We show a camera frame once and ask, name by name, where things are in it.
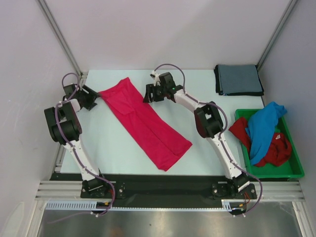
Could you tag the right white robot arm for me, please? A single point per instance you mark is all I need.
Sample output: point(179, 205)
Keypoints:
point(208, 122)

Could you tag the dark red t shirt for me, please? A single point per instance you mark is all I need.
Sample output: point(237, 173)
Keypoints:
point(279, 151)

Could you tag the left aluminium frame post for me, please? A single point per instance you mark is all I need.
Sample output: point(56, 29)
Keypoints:
point(43, 5)

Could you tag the aluminium frame post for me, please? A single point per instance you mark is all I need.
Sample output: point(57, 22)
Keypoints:
point(43, 5)
point(277, 32)

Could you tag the blue t shirt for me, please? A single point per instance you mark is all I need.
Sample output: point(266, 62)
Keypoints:
point(261, 128)

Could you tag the white cable duct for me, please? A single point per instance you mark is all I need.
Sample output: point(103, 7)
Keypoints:
point(100, 206)

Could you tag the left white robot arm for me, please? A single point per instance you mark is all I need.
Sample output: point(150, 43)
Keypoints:
point(64, 128)

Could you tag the folded black t shirt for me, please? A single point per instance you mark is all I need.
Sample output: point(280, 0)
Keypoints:
point(217, 81)

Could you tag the pink t shirt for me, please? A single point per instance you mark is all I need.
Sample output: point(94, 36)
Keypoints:
point(162, 144)

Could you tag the folded grey t shirt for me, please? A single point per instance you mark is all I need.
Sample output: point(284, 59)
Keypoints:
point(238, 79)

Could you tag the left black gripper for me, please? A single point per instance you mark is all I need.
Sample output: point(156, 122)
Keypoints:
point(92, 97)

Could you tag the right aluminium frame post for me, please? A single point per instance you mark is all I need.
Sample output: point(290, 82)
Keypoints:
point(277, 32)

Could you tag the green plastic bin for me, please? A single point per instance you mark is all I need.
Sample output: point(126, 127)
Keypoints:
point(291, 169)

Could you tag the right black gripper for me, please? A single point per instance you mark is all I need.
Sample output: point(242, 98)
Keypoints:
point(151, 89)

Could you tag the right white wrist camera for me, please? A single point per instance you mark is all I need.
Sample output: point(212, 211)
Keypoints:
point(154, 75)

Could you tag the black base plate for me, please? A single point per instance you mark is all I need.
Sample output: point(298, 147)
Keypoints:
point(168, 190)

